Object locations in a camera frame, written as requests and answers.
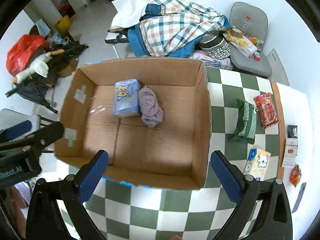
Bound snack bags on chair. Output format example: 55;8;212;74
224;16;264;61

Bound green tissue pack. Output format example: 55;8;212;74
231;99;257;145

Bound black snack packet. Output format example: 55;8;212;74
287;125;298;138

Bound red plastic bag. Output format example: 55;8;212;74
6;34;49;77

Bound black white patterned cushion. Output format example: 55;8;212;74
199;33;231;60

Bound yellow bin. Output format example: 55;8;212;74
55;15;72;35

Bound yellow cartoon tissue pack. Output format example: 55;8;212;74
243;148;271;181

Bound white red cigarette box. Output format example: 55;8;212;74
281;138;298;168

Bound plaid blanket pile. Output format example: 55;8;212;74
126;0;230;58

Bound lilac cloth bundle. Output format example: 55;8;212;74
138;86;163;128

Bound cardboard box with blue print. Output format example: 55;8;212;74
55;57;211;190

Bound grey padded chair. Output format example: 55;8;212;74
229;2;272;78

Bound white plush toy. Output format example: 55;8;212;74
12;49;65;84

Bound floral pink bedding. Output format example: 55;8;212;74
189;50;233;70

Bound orange snack packet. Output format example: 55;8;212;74
289;164;302;187

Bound red snack bag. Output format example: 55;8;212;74
253;93;278;129

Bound blue grey smartphone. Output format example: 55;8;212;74
291;182;306;213

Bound blue bear tissue pack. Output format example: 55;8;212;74
112;79;140;118

